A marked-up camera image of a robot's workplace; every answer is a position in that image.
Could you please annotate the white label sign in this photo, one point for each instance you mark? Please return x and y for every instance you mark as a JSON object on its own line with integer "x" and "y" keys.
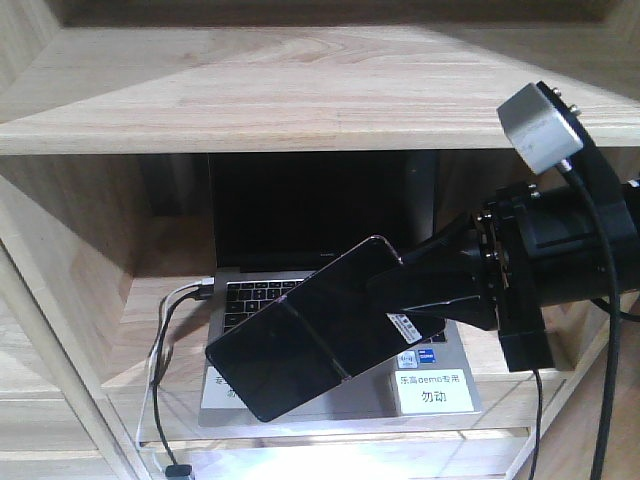
{"x": 433, "y": 392}

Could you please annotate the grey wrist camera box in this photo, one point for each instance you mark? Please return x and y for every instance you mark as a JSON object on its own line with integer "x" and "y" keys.
{"x": 537, "y": 130}

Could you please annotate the wooden desk shelf unit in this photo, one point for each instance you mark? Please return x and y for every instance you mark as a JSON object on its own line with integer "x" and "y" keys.
{"x": 90, "y": 88}

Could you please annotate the black smartphone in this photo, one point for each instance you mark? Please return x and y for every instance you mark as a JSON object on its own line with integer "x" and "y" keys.
{"x": 318, "y": 335}

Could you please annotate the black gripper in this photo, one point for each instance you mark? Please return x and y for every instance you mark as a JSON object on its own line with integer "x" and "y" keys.
{"x": 541, "y": 250}

